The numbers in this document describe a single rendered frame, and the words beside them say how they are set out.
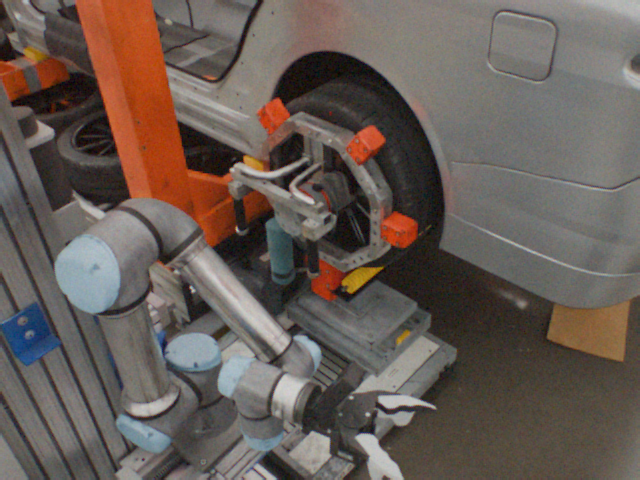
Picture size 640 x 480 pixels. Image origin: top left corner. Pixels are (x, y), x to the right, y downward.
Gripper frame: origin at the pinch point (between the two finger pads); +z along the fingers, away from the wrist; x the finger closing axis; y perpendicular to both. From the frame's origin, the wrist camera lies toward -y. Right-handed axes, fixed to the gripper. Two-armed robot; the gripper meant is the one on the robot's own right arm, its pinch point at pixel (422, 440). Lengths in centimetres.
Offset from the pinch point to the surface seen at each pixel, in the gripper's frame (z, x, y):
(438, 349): -28, -135, 100
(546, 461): 22, -107, 110
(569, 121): 4, -91, -21
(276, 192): -74, -83, 15
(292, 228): -72, -89, 30
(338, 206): -53, -84, 14
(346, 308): -65, -123, 84
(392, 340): -44, -123, 93
